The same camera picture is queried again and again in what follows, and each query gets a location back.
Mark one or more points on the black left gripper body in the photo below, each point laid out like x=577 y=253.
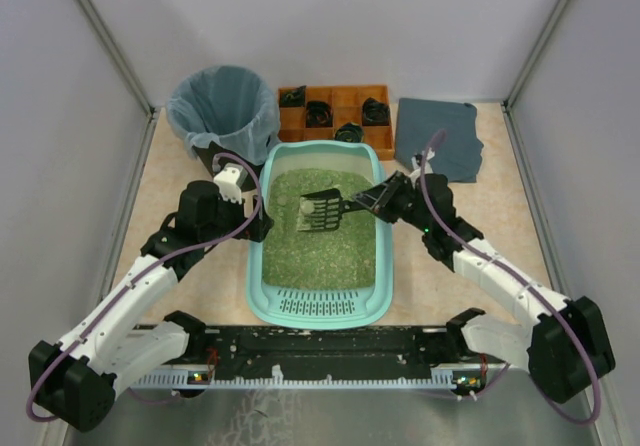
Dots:
x=258 y=217

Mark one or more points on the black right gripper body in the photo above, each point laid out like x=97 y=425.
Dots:
x=386 y=196

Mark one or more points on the pale green litter clump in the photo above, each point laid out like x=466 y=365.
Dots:
x=306 y=207

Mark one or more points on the black litter scoop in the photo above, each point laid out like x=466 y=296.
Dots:
x=329 y=208

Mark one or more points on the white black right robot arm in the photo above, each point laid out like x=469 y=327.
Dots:
x=561 y=343

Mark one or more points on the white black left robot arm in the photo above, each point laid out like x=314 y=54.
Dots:
x=78 y=378

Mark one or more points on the green cat litter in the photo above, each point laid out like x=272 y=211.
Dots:
x=339 y=260

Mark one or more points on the blue-grey folded cloth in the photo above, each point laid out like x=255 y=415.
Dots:
x=449 y=128

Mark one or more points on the orange compartment tray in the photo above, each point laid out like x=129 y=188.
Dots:
x=318 y=112

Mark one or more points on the blue plastic bin liner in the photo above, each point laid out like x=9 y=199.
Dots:
x=230 y=105

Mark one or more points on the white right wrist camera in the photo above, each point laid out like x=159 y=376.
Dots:
x=421 y=163

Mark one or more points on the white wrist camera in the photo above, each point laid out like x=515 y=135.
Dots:
x=229 y=182
x=421 y=163

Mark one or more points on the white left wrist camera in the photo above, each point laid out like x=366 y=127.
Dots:
x=229 y=182

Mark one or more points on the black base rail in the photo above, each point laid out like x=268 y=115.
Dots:
x=368 y=353

